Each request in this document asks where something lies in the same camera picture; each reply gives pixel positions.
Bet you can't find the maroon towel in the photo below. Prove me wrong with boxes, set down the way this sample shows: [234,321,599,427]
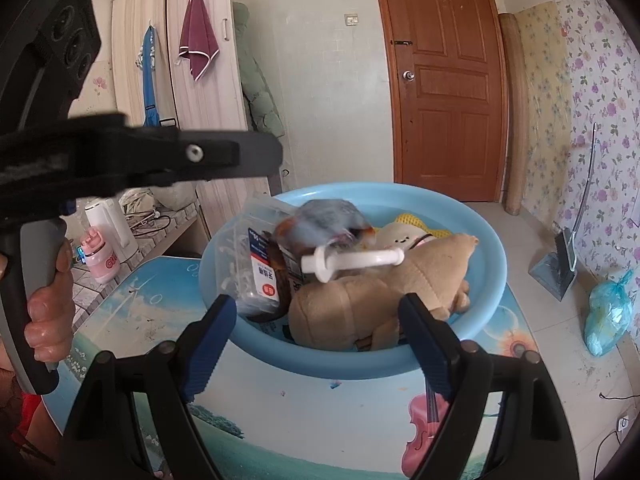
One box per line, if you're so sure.
[178,0,221,82]

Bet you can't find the red clothing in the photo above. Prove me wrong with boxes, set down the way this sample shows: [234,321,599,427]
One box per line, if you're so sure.
[0,390,56,461]

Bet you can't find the pink drink bottle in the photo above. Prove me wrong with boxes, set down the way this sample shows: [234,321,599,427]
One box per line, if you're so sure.
[80,228,122,284]

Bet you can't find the silver snack packet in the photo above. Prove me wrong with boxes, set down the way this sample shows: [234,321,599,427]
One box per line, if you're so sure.
[274,199,376,251]

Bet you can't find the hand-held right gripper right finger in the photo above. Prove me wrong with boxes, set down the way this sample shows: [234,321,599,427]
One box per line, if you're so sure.
[398,294,581,480]

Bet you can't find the blue plastic basin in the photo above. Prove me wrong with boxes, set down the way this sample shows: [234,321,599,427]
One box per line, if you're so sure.
[199,182,507,375]

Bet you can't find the blue hanging bag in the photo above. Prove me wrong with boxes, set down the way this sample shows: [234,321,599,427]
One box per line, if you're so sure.
[135,24,178,128]

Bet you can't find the tangled cables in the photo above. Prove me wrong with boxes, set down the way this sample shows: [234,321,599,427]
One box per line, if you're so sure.
[120,187,173,233]

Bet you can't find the tan plush toy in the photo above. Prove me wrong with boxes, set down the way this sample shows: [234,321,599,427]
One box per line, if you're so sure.
[289,234,480,353]

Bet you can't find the cream and yellow plush toy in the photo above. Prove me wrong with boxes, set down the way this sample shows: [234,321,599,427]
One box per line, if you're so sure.
[375,212,453,253]

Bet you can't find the person's left hand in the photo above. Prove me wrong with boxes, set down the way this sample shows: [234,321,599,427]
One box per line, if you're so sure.
[25,237,76,362]

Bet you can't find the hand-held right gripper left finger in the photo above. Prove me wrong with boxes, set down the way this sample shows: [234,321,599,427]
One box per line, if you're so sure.
[59,294,238,480]

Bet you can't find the blue trash bag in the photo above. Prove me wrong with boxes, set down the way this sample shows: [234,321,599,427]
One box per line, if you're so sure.
[584,269,636,358]

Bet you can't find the white plastic hook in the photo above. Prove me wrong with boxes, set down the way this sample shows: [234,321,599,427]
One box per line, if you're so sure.
[301,246,405,283]

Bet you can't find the light wooden wardrobe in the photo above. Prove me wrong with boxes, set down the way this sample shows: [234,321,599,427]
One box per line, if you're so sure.
[110,0,273,256]

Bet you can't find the green quilt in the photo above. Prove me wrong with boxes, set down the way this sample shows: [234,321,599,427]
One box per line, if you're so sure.
[231,2,286,141]

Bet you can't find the brown wooden door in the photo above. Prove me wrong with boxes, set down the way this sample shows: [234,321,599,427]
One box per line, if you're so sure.
[369,0,510,203]

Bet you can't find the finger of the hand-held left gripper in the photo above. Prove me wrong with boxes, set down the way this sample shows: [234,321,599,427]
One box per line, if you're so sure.
[127,126,285,189]

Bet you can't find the black floor cable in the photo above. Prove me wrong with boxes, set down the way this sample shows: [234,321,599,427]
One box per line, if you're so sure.
[594,391,640,480]

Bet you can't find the white electric kettle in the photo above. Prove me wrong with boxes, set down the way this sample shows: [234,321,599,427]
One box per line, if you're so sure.
[84,197,140,263]

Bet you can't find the grey dustpan with long handle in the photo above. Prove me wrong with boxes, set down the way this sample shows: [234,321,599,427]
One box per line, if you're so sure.
[529,122,599,302]

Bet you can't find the brick-patterned cabinet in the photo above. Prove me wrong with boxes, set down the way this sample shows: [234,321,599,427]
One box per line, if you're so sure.
[70,200,211,321]

